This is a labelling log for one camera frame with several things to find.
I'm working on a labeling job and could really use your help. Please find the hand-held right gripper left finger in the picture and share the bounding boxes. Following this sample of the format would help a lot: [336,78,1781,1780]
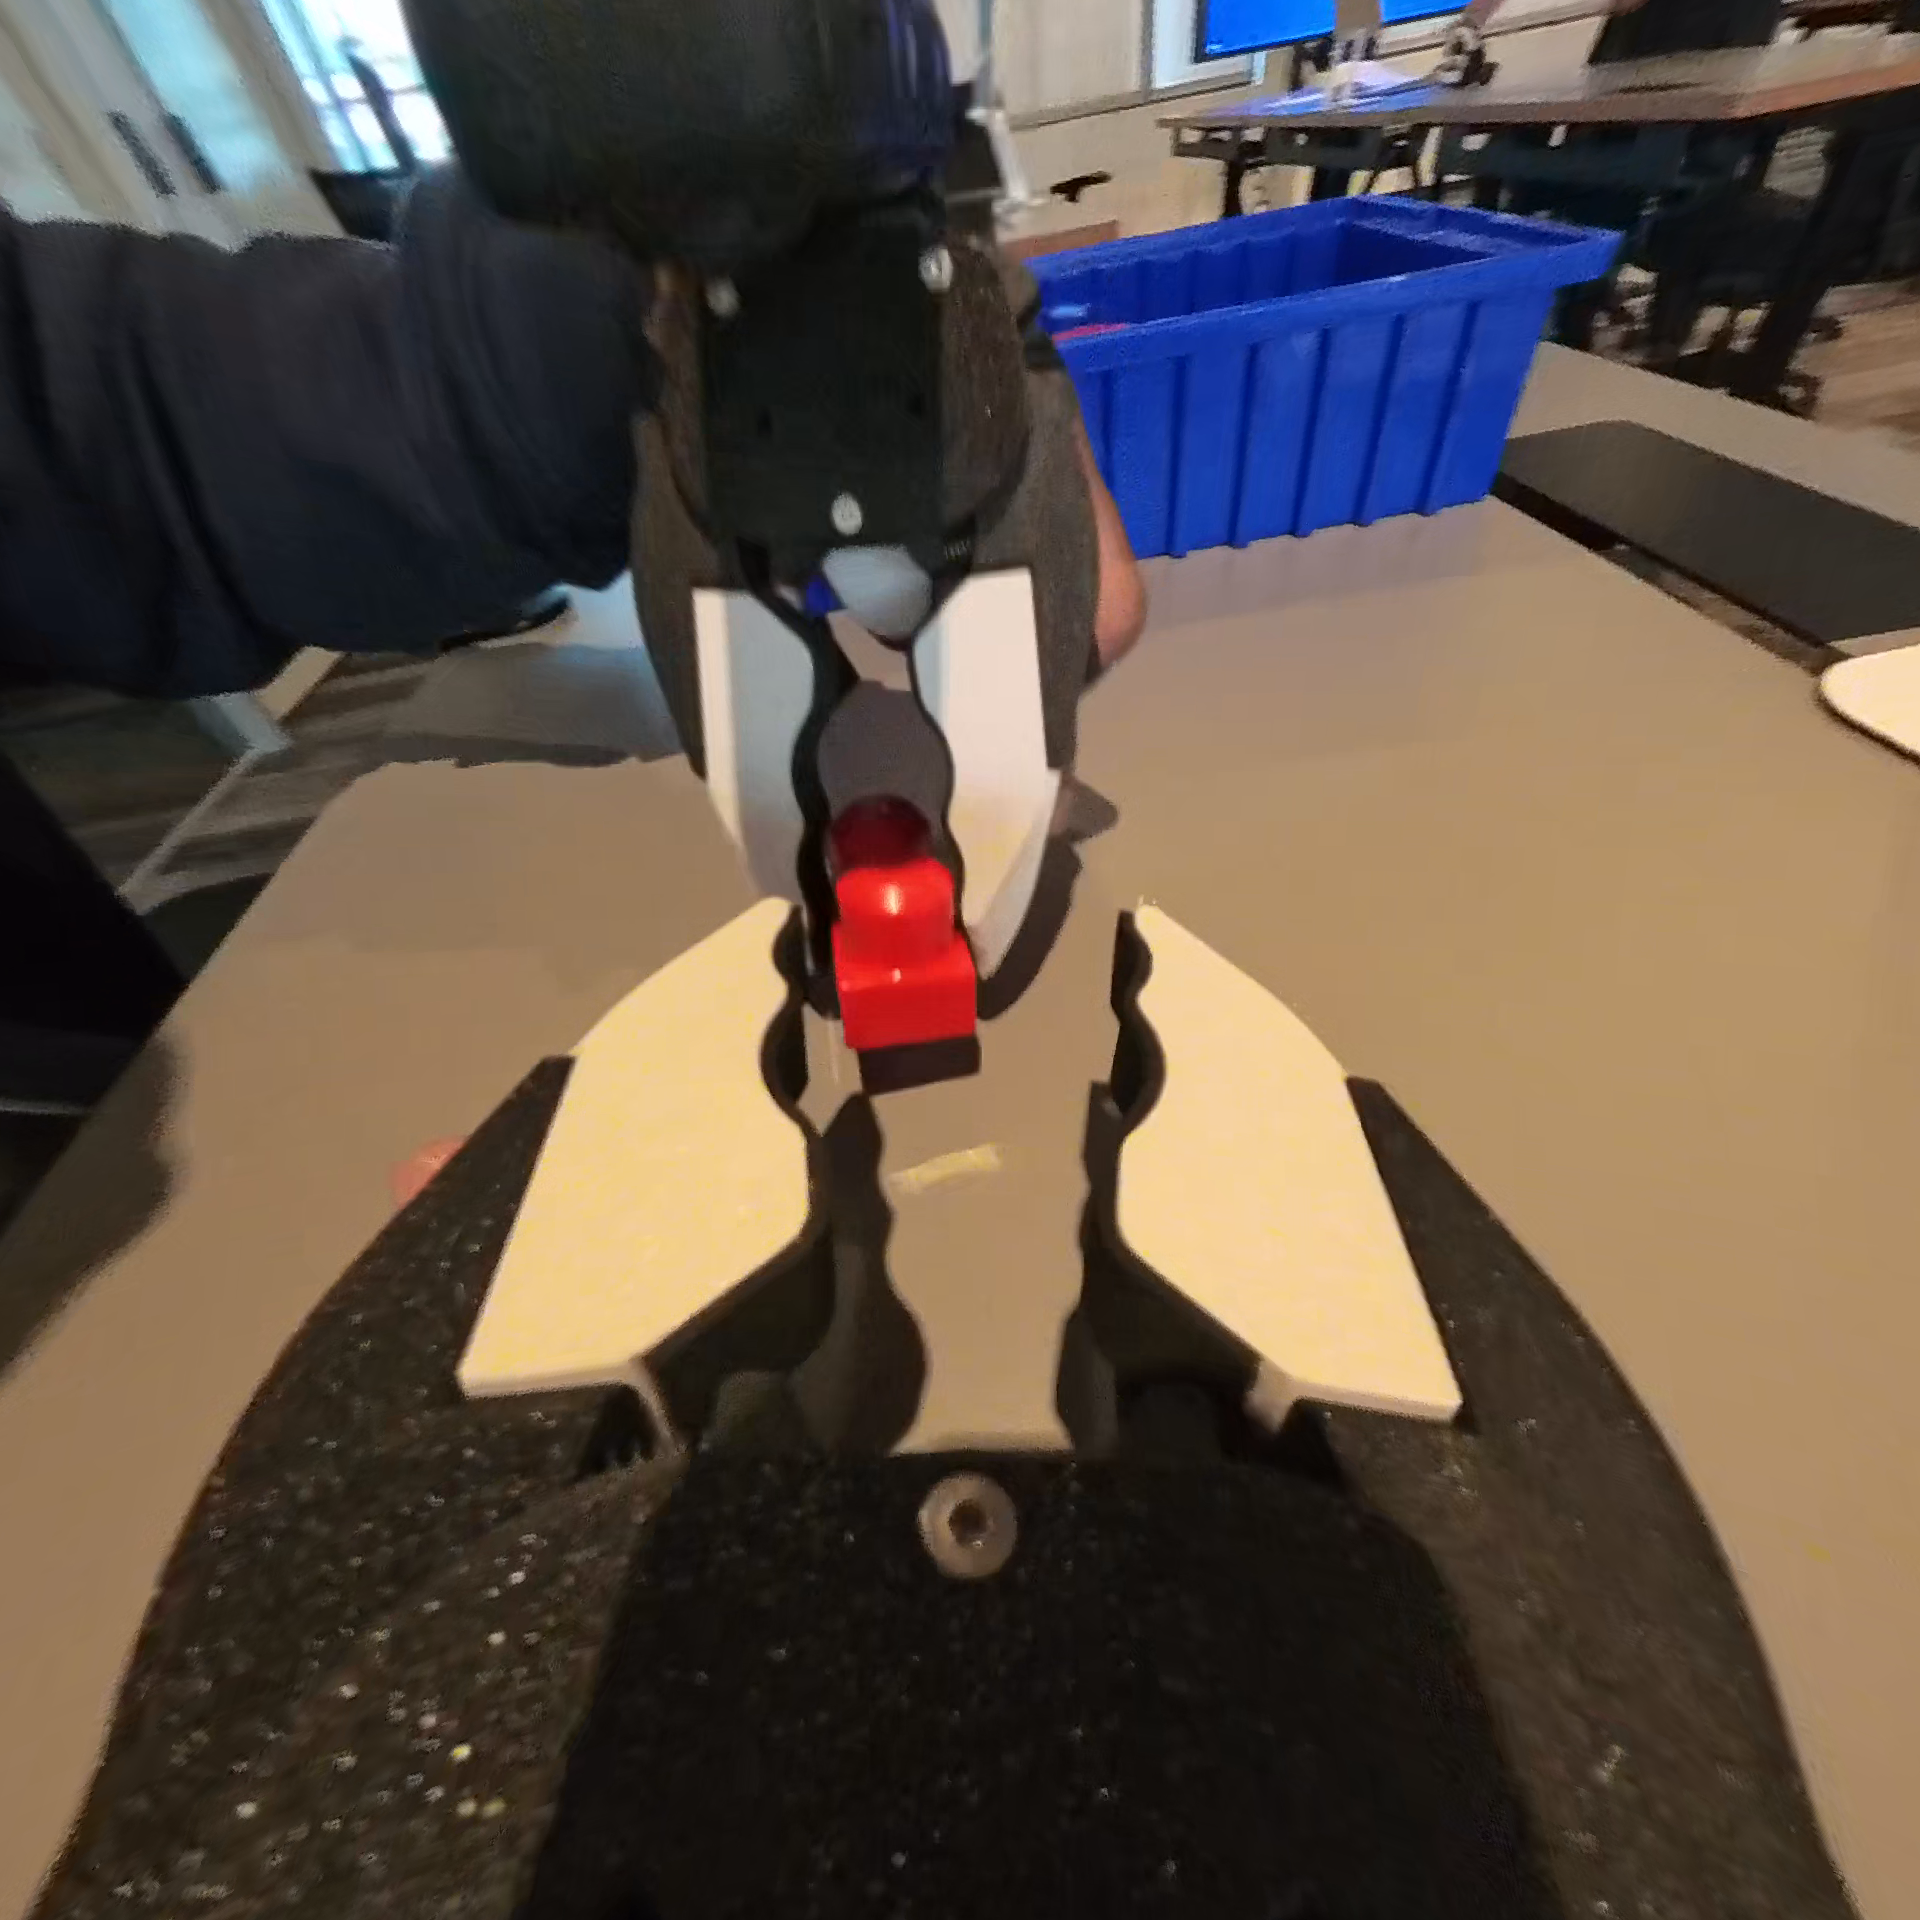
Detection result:
[454,898,829,1452]

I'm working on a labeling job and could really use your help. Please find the red single-stud mega block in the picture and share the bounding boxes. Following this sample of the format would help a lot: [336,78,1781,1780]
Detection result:
[825,799,981,1054]

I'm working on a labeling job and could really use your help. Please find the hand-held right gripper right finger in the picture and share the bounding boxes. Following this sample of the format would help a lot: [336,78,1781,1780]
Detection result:
[1085,900,1466,1431]

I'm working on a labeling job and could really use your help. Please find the blue plastic bin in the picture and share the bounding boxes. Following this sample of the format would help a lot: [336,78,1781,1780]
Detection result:
[1024,197,1627,561]

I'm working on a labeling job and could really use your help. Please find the person's left forearm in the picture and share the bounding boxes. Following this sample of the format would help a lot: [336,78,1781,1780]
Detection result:
[0,175,669,705]

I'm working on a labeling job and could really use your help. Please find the wooden office desk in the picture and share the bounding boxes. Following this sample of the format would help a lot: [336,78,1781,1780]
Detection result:
[1159,25,1920,415]

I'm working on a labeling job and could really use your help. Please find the white double door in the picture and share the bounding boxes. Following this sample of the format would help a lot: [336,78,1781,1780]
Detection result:
[0,0,351,249]

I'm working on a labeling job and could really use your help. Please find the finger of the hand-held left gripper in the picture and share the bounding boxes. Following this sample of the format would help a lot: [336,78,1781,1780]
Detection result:
[915,565,1055,974]
[689,584,859,923]

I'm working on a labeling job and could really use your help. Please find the white rounded board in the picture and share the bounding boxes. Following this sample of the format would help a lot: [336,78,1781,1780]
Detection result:
[1820,648,1920,761]

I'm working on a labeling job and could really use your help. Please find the black table pad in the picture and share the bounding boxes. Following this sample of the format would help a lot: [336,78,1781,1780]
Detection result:
[1496,426,1920,650]

